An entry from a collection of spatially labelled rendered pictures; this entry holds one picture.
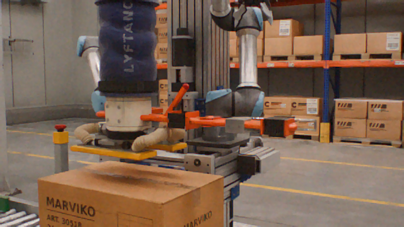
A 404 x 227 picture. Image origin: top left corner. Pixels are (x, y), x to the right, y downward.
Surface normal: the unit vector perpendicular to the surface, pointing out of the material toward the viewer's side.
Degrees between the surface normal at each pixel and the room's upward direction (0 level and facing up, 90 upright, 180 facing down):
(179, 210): 90
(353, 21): 90
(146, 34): 69
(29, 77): 90
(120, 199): 90
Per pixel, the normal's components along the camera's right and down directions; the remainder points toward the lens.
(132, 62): 0.37, -0.18
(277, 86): -0.49, 0.08
